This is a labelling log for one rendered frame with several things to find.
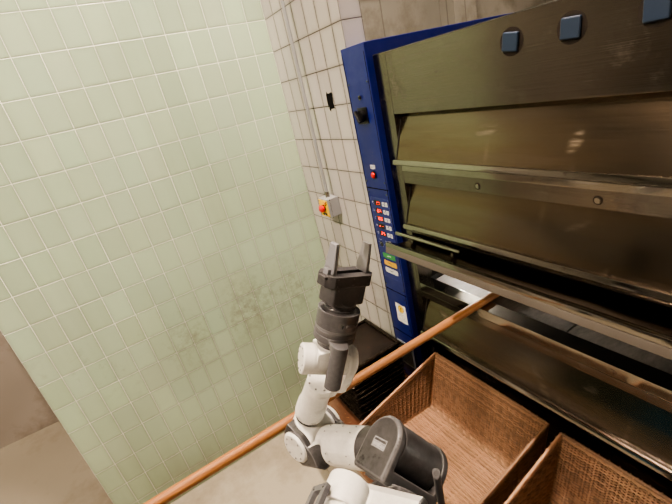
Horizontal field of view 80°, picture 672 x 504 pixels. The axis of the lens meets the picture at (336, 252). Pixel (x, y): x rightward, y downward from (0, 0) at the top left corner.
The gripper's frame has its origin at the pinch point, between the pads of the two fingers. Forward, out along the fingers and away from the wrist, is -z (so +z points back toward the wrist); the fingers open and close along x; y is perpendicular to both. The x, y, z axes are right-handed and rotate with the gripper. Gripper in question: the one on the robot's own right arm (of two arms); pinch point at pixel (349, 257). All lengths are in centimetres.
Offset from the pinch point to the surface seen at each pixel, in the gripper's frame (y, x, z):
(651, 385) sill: -40, -75, 24
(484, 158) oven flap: 13, -57, -24
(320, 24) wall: 98, -47, -66
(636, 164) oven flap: -26, -52, -28
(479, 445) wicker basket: 4, -93, 86
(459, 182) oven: 24, -63, -16
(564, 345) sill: -17, -77, 25
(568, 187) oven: -12, -58, -21
